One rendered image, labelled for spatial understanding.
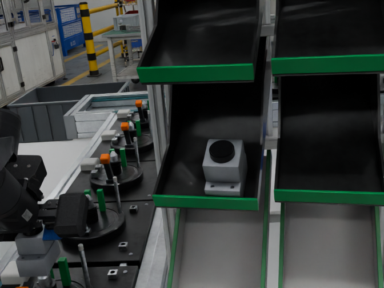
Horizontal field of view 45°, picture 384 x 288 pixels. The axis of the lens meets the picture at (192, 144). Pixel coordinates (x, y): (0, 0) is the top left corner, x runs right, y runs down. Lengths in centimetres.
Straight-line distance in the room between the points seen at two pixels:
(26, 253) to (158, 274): 25
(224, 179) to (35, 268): 33
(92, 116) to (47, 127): 87
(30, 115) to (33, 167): 207
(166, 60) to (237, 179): 17
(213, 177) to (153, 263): 39
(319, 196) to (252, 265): 16
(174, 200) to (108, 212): 47
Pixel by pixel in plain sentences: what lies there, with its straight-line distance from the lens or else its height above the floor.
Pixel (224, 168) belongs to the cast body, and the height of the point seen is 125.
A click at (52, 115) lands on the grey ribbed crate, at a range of 272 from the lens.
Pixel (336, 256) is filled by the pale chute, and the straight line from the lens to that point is 70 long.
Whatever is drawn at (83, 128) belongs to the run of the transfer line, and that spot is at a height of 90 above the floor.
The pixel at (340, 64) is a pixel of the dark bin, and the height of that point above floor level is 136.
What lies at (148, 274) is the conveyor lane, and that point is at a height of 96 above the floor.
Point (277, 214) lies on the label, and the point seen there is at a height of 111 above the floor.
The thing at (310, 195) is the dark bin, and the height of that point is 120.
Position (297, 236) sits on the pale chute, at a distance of 71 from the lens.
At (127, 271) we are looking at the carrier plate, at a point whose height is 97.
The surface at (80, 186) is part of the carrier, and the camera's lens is 123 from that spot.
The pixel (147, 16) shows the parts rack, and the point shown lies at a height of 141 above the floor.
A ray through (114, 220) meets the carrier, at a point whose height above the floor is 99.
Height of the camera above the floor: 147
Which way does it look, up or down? 20 degrees down
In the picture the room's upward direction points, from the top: 5 degrees counter-clockwise
